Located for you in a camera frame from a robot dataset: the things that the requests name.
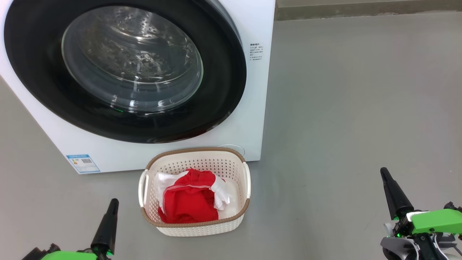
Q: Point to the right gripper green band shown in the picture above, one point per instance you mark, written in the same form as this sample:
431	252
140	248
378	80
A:
436	221

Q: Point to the white front-load washing machine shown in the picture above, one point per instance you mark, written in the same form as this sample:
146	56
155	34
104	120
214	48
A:
260	108

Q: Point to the blue energy label sticker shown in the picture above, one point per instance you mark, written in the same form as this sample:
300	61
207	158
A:
83	163

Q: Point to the dark round washing machine door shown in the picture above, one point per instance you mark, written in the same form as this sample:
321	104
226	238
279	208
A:
36	54

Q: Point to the printed warning text label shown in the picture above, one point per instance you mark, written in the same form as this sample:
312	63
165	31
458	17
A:
256	52

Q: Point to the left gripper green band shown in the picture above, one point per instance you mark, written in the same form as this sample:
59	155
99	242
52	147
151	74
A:
72	255

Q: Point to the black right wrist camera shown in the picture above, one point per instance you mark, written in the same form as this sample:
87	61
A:
454	207

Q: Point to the white garment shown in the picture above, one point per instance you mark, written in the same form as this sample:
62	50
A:
222	193

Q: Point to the cream perforated laundry basket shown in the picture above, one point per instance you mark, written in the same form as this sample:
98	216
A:
198	229

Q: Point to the red garment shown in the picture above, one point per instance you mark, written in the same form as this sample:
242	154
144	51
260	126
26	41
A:
187	202

